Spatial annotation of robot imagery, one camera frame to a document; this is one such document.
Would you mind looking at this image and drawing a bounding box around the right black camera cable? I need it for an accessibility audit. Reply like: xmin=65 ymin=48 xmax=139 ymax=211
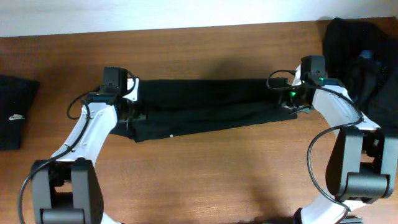
xmin=266 ymin=69 xmax=364 ymax=224

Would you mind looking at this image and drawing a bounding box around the black t-shirt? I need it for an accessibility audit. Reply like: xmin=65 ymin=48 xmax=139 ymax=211
xmin=111 ymin=78 xmax=297 ymax=142

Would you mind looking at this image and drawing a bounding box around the folded black Nike garment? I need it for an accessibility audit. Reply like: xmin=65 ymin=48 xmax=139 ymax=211
xmin=1 ymin=75 xmax=40 ymax=151

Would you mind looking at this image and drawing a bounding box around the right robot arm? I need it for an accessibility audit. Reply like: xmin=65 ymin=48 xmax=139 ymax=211
xmin=283 ymin=55 xmax=397 ymax=223

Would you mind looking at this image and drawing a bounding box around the left black camera cable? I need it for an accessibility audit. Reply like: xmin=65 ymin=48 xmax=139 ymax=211
xmin=17 ymin=70 xmax=137 ymax=224

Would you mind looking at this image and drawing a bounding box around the black clothes pile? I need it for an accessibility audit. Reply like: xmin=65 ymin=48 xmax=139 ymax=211
xmin=323 ymin=18 xmax=397 ymax=129

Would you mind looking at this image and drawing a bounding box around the black camera cable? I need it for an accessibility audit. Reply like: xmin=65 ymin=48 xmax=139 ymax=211
xmin=266 ymin=69 xmax=364 ymax=224
xmin=17 ymin=70 xmax=137 ymax=224

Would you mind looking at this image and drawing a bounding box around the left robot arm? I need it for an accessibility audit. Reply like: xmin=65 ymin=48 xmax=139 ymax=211
xmin=19 ymin=67 xmax=140 ymax=223

